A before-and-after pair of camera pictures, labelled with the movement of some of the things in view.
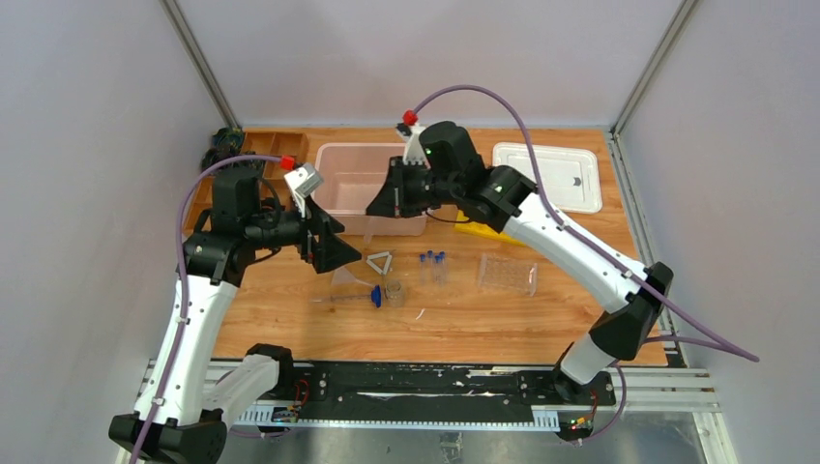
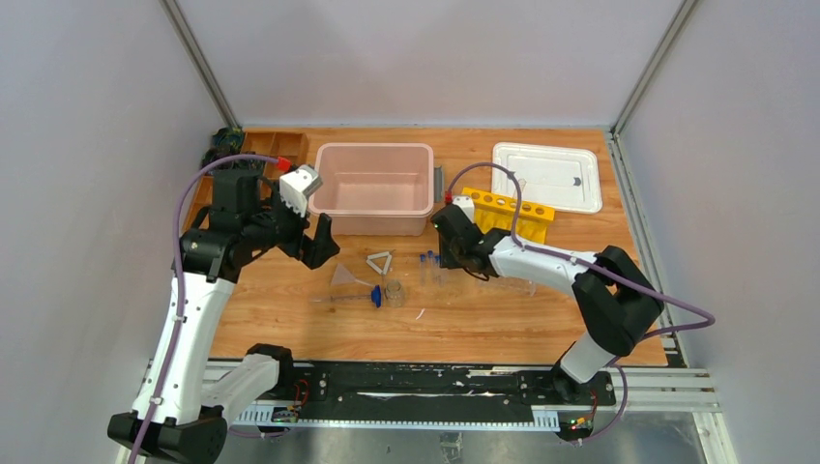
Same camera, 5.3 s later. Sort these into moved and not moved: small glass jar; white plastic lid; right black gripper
Moved: right black gripper
Not moved: small glass jar; white plastic lid
